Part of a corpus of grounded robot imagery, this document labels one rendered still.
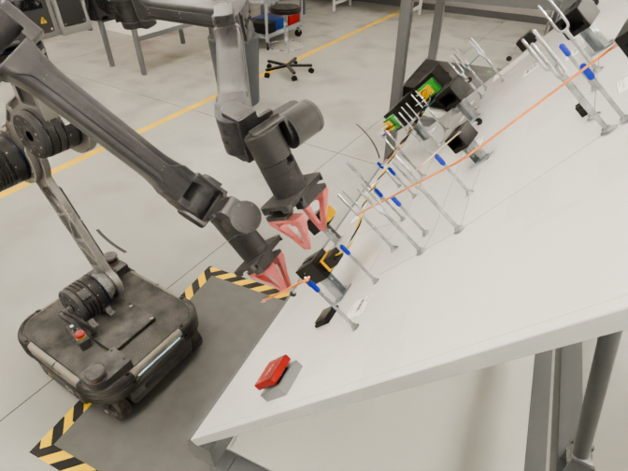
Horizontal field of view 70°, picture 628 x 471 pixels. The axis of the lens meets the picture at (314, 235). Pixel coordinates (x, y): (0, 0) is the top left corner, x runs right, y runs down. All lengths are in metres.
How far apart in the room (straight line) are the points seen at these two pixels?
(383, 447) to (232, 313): 1.45
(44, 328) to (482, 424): 1.74
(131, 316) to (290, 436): 1.21
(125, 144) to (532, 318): 0.63
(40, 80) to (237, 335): 1.65
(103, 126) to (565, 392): 0.89
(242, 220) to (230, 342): 1.46
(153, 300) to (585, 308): 1.90
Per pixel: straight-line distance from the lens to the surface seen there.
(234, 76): 0.86
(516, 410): 1.13
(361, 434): 1.02
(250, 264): 0.84
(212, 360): 2.15
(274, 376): 0.69
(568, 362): 0.98
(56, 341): 2.13
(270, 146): 0.68
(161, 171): 0.81
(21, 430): 2.24
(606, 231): 0.47
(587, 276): 0.43
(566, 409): 0.92
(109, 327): 2.06
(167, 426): 2.02
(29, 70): 0.78
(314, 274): 0.80
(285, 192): 0.70
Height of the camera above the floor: 1.69
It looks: 38 degrees down
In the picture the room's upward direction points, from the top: straight up
